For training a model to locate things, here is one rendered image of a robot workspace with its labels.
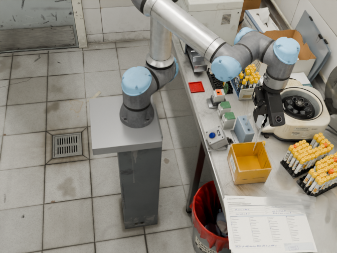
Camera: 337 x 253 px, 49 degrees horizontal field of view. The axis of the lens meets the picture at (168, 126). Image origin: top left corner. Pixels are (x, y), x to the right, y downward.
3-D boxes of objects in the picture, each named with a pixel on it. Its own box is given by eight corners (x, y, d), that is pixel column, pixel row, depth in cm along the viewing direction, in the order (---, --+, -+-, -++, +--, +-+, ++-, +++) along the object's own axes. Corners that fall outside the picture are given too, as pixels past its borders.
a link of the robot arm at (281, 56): (281, 30, 109) (307, 43, 106) (272, 59, 117) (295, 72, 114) (268, 42, 105) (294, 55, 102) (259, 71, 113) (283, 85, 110)
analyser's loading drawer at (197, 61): (185, 46, 197) (185, 38, 193) (196, 45, 198) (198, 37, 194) (193, 72, 184) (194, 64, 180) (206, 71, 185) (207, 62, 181)
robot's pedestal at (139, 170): (125, 229, 223) (117, 141, 156) (121, 200, 235) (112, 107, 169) (157, 224, 226) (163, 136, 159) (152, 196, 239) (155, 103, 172)
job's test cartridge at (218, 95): (211, 99, 173) (213, 89, 168) (220, 98, 174) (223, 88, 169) (213, 105, 171) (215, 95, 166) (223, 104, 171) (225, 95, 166)
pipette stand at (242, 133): (229, 131, 163) (234, 116, 155) (244, 129, 164) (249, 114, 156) (237, 149, 157) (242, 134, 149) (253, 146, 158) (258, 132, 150)
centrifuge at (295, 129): (251, 102, 175) (257, 83, 166) (311, 102, 177) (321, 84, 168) (261, 141, 160) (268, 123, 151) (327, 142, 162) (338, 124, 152)
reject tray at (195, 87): (187, 83, 181) (188, 82, 181) (201, 82, 182) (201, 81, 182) (191, 93, 177) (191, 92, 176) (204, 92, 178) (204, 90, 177)
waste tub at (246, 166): (225, 157, 153) (230, 143, 146) (257, 155, 155) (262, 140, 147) (233, 185, 145) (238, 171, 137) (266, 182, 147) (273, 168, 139)
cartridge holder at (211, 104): (206, 100, 174) (207, 95, 172) (224, 99, 176) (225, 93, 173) (208, 108, 171) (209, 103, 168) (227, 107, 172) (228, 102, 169)
